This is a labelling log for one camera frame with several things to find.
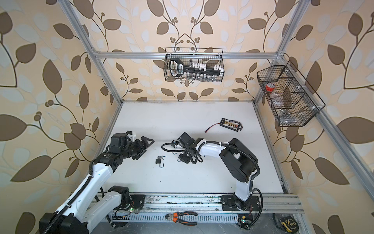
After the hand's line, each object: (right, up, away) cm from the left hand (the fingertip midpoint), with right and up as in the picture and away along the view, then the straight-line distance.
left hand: (151, 143), depth 79 cm
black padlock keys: (+3, -11, +12) cm, 16 cm away
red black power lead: (+41, +10, +28) cm, 50 cm away
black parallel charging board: (+50, +9, +26) cm, 57 cm away
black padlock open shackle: (+1, -13, +10) cm, 16 cm away
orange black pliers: (+14, -34, -9) cm, 38 cm away
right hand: (+17, -10, +11) cm, 23 cm away
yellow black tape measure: (+67, -34, -13) cm, 77 cm away
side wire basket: (+74, +23, -6) cm, 78 cm away
